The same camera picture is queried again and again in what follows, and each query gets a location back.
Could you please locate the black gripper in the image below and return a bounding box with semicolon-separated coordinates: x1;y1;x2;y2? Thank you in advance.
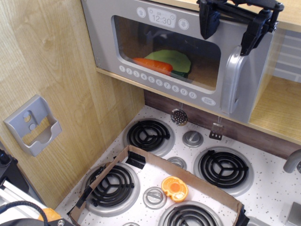
197;0;285;56

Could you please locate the grey back stove knob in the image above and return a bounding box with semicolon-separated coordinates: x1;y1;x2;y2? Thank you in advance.
182;131;204;148

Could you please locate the hanging toy spatula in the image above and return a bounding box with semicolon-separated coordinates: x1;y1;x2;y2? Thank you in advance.
209;116;224;140

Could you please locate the front left stove burner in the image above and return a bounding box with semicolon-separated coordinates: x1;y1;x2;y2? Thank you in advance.
86;163;140;217

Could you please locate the grey toy microwave door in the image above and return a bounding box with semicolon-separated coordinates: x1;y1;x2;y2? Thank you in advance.
82;0;273;122

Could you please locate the light green plate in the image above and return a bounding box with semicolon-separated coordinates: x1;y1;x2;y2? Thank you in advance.
145;50;191;73

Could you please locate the wooden toy kitchen shelf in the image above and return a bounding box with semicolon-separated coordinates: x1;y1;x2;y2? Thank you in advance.
95;0;301;145

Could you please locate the front right stove burner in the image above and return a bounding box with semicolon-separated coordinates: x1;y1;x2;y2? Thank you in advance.
158;201;223;226

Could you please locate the back right stove burner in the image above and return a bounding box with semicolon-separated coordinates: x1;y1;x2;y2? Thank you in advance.
193;146;254;197

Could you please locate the black device at left edge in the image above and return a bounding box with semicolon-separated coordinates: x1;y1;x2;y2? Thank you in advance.
0;149;29;193

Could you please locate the orange toy carrot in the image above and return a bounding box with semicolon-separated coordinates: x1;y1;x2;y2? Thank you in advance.
132;57;188;78

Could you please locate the brown cardboard barrier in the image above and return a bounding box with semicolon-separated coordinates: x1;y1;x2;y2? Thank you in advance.
68;145;250;226

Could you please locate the grey front stove knob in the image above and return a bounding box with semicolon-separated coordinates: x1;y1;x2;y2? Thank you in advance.
143;187;167;210

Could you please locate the orange toy fruit half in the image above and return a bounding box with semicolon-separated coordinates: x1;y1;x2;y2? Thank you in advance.
161;176;189;203

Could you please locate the stove burner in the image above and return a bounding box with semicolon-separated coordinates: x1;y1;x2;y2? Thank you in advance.
158;201;223;226
86;163;140;217
123;119;175;157
193;146;254;197

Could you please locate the grey stove knob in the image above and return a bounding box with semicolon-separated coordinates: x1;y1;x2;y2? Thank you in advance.
167;157;187;170
182;131;204;148
143;187;167;210

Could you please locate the hanging toy strainer spoon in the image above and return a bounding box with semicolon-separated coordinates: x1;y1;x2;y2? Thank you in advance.
170;102;188;126

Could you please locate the back left stove burner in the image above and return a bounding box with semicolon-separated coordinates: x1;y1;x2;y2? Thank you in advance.
123;119;175;157

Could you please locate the grey toy faucet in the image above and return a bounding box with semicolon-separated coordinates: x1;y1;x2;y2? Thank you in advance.
283;149;301;173

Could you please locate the grey middle stove knob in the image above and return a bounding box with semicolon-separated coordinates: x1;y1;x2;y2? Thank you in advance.
167;157;187;170

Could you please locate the grey wall phone holder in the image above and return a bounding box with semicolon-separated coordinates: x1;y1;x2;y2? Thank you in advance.
4;95;62;157

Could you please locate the grey sink basin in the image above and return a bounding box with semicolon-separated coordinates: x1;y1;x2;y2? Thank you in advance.
285;202;301;226

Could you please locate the black braided cable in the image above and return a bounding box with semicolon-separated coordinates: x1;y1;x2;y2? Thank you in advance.
0;200;49;223

